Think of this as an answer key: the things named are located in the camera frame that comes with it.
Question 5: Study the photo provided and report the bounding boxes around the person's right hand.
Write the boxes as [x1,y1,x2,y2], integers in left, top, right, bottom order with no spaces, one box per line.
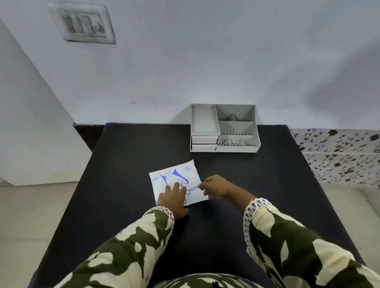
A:
[197,174,236,200]

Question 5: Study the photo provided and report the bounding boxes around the person's left hand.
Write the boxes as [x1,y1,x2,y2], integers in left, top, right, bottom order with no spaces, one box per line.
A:
[156,182,189,220]

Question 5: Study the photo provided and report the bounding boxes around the white packet with blue print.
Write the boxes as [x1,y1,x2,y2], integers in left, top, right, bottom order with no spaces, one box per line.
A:
[149,160,209,207]

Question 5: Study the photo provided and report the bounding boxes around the person's right forearm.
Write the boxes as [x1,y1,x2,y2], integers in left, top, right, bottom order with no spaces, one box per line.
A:
[227,185,380,288]

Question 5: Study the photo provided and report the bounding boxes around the person's left forearm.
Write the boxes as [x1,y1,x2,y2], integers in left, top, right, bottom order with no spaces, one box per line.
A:
[53,206,176,288]

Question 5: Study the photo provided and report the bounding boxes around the white compartment desk organizer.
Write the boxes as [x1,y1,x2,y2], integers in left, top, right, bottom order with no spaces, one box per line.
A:
[190,103,261,153]

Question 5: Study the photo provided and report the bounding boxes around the person's camouflage print shirt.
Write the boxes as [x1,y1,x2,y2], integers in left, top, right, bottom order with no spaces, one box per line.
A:
[153,273,263,288]

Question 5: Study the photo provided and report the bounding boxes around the white speckled cloth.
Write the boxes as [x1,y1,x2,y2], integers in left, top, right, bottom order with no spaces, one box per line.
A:
[289,128,380,190]

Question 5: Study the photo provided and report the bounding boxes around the white cabinet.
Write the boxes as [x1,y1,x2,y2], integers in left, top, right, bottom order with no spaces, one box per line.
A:
[0,18,93,186]

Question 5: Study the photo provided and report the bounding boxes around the white wall switch plate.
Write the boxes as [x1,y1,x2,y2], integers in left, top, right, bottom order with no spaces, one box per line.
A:
[47,1,117,45]

